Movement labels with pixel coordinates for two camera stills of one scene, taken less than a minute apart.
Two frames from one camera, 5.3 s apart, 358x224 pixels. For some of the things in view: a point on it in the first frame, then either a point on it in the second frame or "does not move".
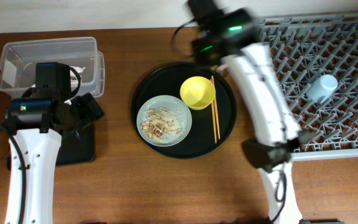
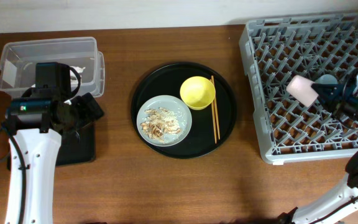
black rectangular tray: x=77 y=145 does not move
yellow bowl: x=197 y=92 does not move
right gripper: x=198 y=8 → x=337 y=94
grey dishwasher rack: x=345 y=46 does not move
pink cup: x=222 y=66 → x=301 y=89
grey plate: x=176 y=106 does not move
